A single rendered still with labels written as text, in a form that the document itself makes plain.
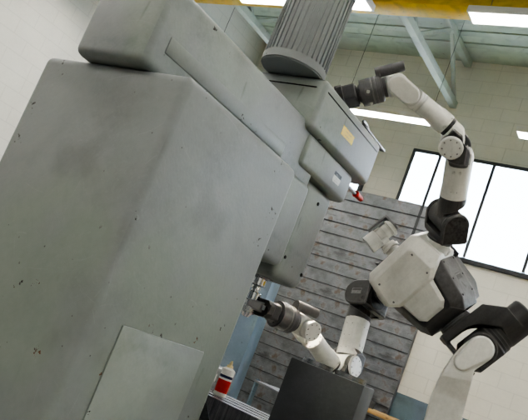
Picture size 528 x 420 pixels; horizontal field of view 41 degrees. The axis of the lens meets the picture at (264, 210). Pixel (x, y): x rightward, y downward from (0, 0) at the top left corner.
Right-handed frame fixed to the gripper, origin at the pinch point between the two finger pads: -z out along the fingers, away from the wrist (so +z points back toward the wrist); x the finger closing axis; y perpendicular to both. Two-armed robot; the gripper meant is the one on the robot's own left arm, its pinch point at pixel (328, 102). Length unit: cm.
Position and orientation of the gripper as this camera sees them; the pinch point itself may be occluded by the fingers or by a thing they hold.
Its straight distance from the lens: 234.4
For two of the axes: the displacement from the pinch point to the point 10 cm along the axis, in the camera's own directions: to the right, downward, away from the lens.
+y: -1.3, -9.3, 3.3
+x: 2.8, 2.9, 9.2
